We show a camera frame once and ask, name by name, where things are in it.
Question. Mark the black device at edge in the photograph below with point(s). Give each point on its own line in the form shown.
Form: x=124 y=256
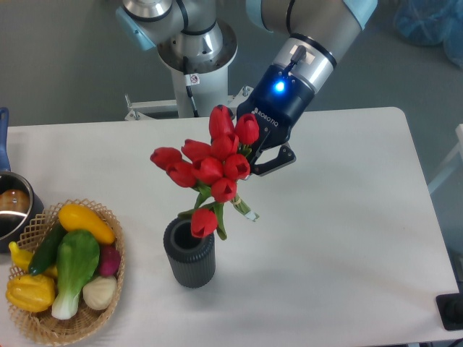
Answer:
x=450 y=310

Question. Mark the red radish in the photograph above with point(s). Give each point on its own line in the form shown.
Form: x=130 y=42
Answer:
x=110 y=260

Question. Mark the blue plastic bag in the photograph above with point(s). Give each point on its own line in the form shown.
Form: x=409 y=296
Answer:
x=432 y=23

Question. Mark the white garlic bulb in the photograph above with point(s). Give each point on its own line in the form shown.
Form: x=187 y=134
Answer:
x=98 y=293

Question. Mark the dark grey ribbed vase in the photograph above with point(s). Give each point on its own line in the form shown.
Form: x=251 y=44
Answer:
x=192 y=260

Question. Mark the small yellow gourd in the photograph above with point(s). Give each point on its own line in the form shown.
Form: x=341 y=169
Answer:
x=21 y=258

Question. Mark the green bok choy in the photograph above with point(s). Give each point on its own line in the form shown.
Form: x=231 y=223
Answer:
x=77 y=259

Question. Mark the red tulip bouquet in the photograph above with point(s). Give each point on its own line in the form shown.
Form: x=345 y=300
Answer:
x=213 y=170

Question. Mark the yellow bell pepper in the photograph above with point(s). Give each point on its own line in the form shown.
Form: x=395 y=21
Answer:
x=31 y=293

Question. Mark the yellow squash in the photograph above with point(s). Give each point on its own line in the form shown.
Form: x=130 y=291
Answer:
x=75 y=217

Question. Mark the white frame at right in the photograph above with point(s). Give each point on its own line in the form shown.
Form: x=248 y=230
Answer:
x=448 y=165

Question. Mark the woven wicker basket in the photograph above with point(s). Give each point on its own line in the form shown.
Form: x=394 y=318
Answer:
x=41 y=327

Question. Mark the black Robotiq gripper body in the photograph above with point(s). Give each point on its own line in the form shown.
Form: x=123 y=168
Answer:
x=278 y=102

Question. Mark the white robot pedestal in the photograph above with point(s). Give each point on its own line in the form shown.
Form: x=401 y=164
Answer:
x=199 y=66

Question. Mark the blue handled metal pot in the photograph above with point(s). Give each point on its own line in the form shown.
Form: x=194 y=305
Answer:
x=19 y=202

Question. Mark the dark green cucumber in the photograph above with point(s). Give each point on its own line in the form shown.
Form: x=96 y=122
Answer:
x=46 y=253

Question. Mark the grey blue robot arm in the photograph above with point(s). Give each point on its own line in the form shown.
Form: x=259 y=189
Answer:
x=318 y=33

